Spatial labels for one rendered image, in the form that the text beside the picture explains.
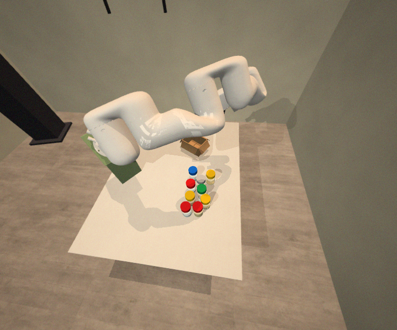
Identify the white plastic bottle with grey cap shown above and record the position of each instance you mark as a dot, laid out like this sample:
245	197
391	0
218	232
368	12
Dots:
200	180

